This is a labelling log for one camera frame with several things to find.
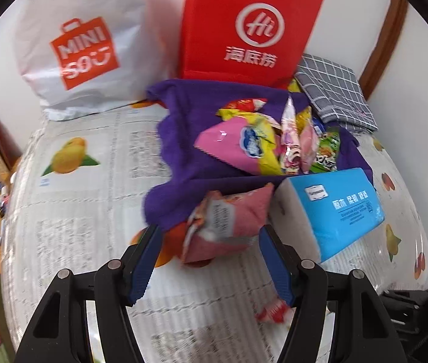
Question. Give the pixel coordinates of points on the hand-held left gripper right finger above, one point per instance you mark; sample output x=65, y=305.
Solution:
x=274, y=268

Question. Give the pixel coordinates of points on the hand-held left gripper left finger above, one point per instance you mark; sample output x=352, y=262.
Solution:
x=146, y=268

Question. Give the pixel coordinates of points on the small red white snack packet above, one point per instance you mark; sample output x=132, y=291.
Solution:
x=270, y=312

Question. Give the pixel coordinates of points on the pink triangular snack packet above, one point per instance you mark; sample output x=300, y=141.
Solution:
x=244, y=211

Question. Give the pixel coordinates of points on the green triangular snack packet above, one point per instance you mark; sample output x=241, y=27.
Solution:
x=325, y=155

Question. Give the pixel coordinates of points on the pale pink snack packet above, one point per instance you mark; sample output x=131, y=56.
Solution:
x=289, y=140

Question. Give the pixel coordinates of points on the pink and yellow snack bag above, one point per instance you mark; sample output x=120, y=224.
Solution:
x=221, y=143

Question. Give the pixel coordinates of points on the yellow triangular snack packet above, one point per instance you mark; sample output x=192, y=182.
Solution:
x=304, y=121

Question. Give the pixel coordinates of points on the blue snack packet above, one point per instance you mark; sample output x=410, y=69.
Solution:
x=317, y=124

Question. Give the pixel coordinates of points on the blue tissue pack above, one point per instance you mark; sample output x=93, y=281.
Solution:
x=335, y=211

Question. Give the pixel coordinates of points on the fruit print tablecloth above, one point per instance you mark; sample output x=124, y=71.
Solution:
x=85, y=196

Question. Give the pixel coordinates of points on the purple towel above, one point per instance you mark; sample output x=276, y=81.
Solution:
x=183, y=158

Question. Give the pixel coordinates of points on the grey checked folded cloth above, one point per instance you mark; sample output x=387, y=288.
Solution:
x=331, y=83

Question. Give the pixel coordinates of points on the white plastic shopping bag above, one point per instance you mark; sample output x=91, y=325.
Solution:
x=123, y=75

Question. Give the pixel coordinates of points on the red paper bag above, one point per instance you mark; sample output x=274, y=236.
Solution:
x=214, y=26

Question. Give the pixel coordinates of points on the brown wooden door frame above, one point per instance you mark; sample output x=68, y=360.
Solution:
x=388, y=37

